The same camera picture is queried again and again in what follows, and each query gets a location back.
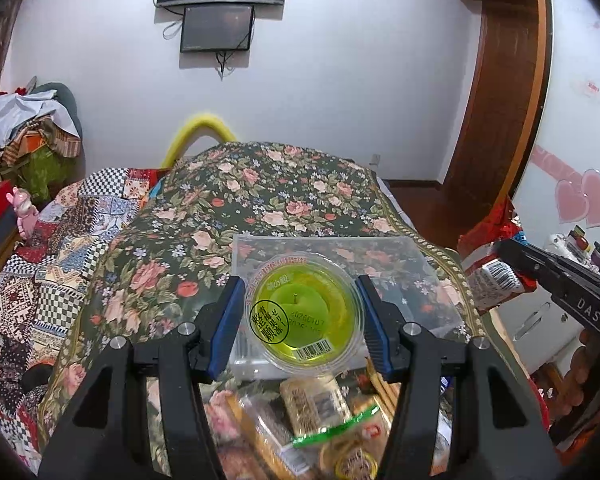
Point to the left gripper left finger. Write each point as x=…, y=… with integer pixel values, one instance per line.
x=103, y=433

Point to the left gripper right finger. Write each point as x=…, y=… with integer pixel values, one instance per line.
x=497, y=431

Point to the red snack bag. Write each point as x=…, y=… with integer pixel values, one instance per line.
x=491, y=280

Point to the green-edged pastry bag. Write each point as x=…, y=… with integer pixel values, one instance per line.
x=352, y=450

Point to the green apple jelly cup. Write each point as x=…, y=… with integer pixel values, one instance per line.
x=305, y=314

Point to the white wardrobe with hearts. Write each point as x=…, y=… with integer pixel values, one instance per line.
x=560, y=186

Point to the floral bed cover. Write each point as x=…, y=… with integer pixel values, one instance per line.
x=176, y=256

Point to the long biscuit sleeve pack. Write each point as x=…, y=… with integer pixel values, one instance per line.
x=269, y=438

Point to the clear plastic storage bin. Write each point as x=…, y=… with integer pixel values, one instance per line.
x=422, y=280

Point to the cream wrapped cake pack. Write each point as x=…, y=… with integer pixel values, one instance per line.
x=314, y=404

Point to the pink plush toy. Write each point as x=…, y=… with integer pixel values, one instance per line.
x=25, y=211

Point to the pile of clothes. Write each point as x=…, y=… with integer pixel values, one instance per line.
x=41, y=139

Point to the brown wooden door frame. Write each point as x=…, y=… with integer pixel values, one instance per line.
x=501, y=117

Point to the yellow foam bed rail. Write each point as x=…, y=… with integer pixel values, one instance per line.
x=204, y=124

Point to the small black wall monitor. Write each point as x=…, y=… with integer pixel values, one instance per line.
x=217, y=27

